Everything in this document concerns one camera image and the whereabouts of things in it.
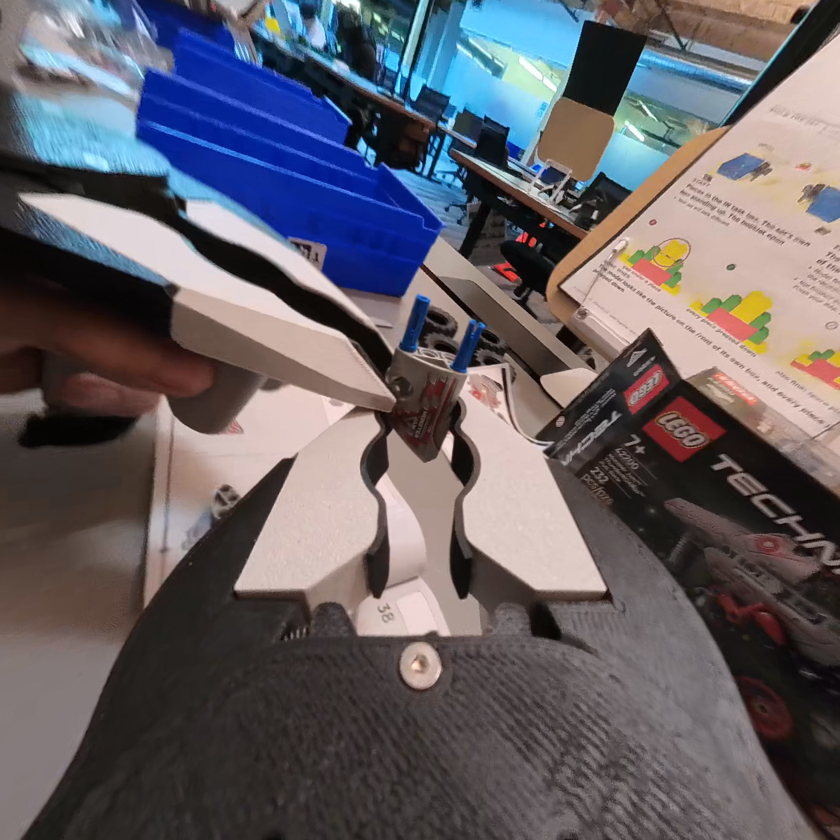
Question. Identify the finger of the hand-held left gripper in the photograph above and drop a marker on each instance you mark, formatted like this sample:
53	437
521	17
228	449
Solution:
249	328
275	243

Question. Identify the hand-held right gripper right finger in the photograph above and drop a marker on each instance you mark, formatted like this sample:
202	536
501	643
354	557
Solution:
525	525

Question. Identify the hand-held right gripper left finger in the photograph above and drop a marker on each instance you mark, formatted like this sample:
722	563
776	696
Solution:
315	518

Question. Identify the grey toy piece blue pins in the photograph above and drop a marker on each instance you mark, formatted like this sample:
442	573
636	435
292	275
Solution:
426	400

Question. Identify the white desk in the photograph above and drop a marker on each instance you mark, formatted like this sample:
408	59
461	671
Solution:
52	525

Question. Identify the person's left hand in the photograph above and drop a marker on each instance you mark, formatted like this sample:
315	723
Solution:
98	367

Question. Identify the blue plastic bin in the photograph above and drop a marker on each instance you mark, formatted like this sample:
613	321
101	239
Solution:
177	16
262	85
295	190

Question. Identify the toy sticker sheet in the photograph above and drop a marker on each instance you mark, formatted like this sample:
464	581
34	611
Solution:
508	407

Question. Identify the building instruction booklet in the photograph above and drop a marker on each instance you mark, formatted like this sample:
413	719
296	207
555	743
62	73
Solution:
210	453

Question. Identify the black toy set box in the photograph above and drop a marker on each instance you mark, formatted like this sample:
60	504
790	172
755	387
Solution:
689	525

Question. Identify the clear plastic bag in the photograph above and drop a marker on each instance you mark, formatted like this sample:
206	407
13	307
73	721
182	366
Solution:
72	39

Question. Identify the long wooden office table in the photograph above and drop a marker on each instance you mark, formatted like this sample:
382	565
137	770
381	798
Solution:
367	85

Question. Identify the white sign holder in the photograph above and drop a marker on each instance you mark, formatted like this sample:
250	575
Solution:
600	331

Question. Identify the printed instruction sign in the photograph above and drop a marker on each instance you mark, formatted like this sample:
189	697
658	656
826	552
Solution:
722	249

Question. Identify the black and tan panel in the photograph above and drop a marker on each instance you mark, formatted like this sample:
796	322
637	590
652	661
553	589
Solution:
600	72

